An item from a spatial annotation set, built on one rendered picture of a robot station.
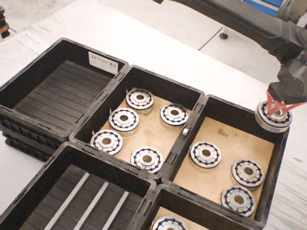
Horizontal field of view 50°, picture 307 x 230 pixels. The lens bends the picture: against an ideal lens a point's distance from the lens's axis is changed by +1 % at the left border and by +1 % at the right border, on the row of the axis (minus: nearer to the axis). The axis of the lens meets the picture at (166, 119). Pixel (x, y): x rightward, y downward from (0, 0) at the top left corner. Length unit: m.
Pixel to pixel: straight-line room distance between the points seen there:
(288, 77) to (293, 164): 0.62
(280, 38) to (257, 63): 2.12
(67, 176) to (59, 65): 0.51
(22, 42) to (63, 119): 0.65
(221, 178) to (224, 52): 1.99
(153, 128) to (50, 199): 0.40
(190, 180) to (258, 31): 0.50
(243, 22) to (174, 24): 2.42
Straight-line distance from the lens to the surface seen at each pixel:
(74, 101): 1.23
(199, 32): 3.12
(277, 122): 0.99
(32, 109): 1.23
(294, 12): 1.19
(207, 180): 1.06
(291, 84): 0.82
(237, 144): 1.17
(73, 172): 1.05
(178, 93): 1.19
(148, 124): 1.15
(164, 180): 0.91
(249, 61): 2.93
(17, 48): 1.71
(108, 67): 1.28
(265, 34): 0.80
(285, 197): 1.28
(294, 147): 1.43
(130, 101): 1.18
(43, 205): 1.01
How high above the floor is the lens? 1.72
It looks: 49 degrees down
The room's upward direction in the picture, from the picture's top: 10 degrees clockwise
